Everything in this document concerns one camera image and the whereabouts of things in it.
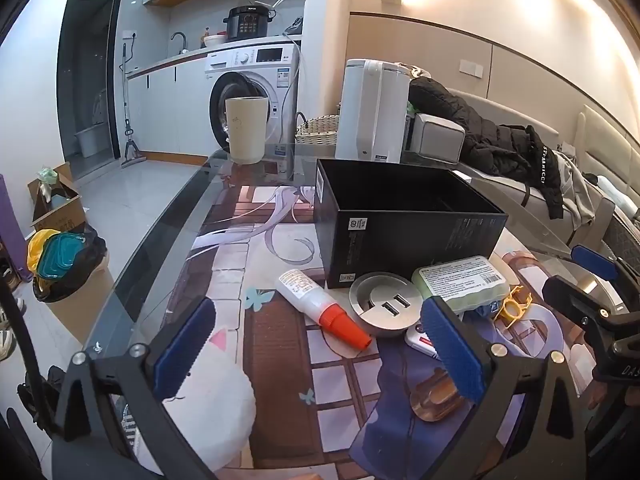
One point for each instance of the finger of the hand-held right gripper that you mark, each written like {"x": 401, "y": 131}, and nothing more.
{"x": 595, "y": 262}
{"x": 575, "y": 299}

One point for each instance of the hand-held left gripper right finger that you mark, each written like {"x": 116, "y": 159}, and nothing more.
{"x": 452, "y": 355}

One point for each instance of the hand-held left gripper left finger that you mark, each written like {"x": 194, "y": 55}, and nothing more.
{"x": 185, "y": 355}

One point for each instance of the white remote control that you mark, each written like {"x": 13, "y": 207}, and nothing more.
{"x": 417, "y": 340}

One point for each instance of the green plastic case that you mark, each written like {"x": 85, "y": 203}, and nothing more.
{"x": 460, "y": 280}

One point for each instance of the black cardboard box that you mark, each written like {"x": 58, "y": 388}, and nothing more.
{"x": 400, "y": 240}

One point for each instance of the yellow plastic clip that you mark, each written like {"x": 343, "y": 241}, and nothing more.
{"x": 510, "y": 310}

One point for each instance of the grey garment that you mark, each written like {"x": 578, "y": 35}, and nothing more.
{"x": 575, "y": 190}

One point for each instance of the grey sofa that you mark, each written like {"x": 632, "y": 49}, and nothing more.
{"x": 540, "y": 210}

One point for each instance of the printed table mat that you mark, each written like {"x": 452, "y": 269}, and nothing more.
{"x": 285, "y": 360}

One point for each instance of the round silver socket hub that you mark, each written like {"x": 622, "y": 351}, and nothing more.
{"x": 370, "y": 290}

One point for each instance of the trash bin with black bag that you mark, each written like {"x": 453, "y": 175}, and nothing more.
{"x": 80, "y": 305}

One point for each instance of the white glue bottle orange cap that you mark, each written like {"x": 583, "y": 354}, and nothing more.
{"x": 305, "y": 292}

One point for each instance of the teal plastic containers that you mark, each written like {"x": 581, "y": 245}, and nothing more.
{"x": 60, "y": 257}

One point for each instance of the black puffer jacket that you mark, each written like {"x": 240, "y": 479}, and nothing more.
{"x": 475, "y": 130}

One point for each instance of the yellow plastic bag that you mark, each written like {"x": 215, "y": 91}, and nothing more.
{"x": 36, "y": 247}

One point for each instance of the brown cardboard box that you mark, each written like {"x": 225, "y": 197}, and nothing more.
{"x": 62, "y": 215}

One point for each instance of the grey speaker box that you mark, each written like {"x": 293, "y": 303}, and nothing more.
{"x": 435, "y": 135}

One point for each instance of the mop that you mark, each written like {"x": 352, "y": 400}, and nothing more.
{"x": 131, "y": 150}

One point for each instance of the purple yoga mat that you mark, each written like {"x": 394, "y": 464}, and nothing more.
{"x": 11, "y": 225}

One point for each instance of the white bucket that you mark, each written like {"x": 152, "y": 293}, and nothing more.
{"x": 90, "y": 142}

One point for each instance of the beige cup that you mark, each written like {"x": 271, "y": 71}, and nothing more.
{"x": 246, "y": 130}

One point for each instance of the white kitchen counter cabinet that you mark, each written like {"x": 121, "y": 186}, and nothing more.
{"x": 165, "y": 105}

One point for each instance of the white electric kettle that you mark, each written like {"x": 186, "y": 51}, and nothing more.
{"x": 365, "y": 110}

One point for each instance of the wicker basket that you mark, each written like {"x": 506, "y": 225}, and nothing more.
{"x": 317, "y": 130}

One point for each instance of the white washing machine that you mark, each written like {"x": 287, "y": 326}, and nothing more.
{"x": 270, "y": 60}

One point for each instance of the white bowl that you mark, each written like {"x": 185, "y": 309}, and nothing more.
{"x": 214, "y": 40}

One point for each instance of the black faucet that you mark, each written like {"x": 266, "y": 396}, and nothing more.
{"x": 180, "y": 35}

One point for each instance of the black pressure cooker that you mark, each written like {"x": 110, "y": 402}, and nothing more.
{"x": 247, "y": 22}

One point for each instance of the grey clothes iron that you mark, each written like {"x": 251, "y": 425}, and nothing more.
{"x": 295, "y": 25}

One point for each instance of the beige wall switch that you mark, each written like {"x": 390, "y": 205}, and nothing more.
{"x": 471, "y": 68}

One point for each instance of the dark door frame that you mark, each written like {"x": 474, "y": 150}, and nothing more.
{"x": 62, "y": 70}

